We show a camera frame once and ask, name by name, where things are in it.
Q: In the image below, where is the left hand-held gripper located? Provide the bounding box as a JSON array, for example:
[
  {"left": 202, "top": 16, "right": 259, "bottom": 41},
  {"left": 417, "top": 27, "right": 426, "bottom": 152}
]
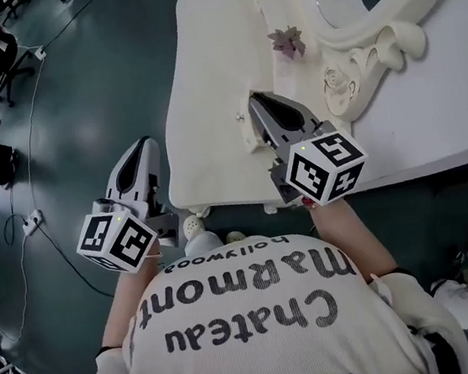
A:
[{"left": 61, "top": 133, "right": 186, "bottom": 280}]

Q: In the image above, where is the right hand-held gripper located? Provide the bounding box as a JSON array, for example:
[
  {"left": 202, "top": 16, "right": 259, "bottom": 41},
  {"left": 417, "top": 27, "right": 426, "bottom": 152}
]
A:
[{"left": 246, "top": 78, "right": 374, "bottom": 215}]

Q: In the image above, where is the white vanity drawer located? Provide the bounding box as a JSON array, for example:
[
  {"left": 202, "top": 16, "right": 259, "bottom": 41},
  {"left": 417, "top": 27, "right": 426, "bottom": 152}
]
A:
[{"left": 231, "top": 85, "right": 287, "bottom": 157}]

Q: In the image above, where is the person's right forearm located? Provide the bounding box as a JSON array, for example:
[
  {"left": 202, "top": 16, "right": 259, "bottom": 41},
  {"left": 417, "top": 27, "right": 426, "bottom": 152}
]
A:
[{"left": 305, "top": 190, "right": 402, "bottom": 290}]

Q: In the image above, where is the person's left forearm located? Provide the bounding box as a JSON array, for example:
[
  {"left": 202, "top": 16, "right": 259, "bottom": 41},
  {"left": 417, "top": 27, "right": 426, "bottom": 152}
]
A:
[{"left": 90, "top": 248, "right": 177, "bottom": 354}]

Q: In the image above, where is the white vanity table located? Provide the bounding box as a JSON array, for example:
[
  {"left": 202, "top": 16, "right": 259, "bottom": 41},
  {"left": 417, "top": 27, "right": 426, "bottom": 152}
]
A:
[{"left": 138, "top": 0, "right": 468, "bottom": 230}]

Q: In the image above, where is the purple artificial flower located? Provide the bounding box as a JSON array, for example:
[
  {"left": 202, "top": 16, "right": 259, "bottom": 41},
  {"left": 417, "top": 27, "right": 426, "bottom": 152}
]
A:
[{"left": 265, "top": 23, "right": 309, "bottom": 64}]

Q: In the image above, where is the person's white shoe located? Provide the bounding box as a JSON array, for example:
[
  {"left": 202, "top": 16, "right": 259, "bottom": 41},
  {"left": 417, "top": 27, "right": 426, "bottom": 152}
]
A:
[
  {"left": 224, "top": 228, "right": 248, "bottom": 246},
  {"left": 180, "top": 212, "right": 208, "bottom": 245}
]

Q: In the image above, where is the person's light trouser leg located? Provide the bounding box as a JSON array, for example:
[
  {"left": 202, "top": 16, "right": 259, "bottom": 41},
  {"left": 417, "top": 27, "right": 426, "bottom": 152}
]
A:
[{"left": 181, "top": 228, "right": 224, "bottom": 260}]

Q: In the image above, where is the white printed shirt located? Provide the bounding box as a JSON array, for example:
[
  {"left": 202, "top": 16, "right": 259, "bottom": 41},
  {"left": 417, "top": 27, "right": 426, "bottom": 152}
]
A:
[{"left": 103, "top": 211, "right": 435, "bottom": 374}]

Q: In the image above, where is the white floor cable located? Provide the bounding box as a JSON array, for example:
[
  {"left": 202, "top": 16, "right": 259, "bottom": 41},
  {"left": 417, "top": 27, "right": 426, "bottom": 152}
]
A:
[{"left": 0, "top": 56, "right": 85, "bottom": 346}]

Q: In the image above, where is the black floor cable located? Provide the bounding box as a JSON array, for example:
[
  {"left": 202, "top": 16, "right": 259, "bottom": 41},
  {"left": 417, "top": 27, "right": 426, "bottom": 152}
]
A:
[
  {"left": 34, "top": 0, "right": 101, "bottom": 50},
  {"left": 0, "top": 200, "right": 117, "bottom": 312}
]

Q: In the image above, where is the oval mirror ornate white frame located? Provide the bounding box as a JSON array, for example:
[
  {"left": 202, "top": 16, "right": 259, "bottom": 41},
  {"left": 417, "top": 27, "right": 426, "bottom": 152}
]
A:
[{"left": 287, "top": 0, "right": 468, "bottom": 129}]

